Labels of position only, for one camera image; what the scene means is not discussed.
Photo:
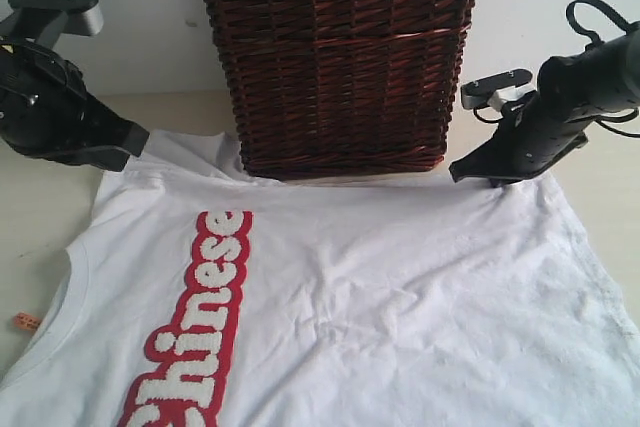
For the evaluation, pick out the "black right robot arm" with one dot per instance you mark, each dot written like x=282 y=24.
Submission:
x=620 y=83

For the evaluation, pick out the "dark brown wicker basket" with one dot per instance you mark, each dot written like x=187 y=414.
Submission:
x=324 y=88

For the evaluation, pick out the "orange garment tag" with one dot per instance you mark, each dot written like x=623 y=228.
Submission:
x=26 y=322

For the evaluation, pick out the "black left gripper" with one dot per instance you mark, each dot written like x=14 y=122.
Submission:
x=48 y=114

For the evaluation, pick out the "white t-shirt with red lettering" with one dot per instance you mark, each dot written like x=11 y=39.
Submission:
x=202 y=296

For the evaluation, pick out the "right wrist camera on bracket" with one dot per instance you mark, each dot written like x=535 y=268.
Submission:
x=497 y=90

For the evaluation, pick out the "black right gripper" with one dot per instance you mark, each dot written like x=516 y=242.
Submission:
x=569 y=97

